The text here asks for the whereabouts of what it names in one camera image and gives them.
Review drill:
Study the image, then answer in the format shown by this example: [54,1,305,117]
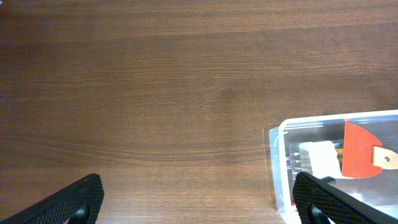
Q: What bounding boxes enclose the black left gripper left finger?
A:
[1,174,104,224]

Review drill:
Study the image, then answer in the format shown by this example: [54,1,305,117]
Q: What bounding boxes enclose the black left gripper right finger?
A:
[298,186,397,224]

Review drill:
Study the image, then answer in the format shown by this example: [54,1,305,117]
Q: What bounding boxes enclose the clear plastic container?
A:
[269,110,397,223]

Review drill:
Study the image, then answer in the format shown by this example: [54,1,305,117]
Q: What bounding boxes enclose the orange scraper with wooden handle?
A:
[341,122,397,179]

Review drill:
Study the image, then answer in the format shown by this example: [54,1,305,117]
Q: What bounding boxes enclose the red-handled pliers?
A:
[292,172,336,213]

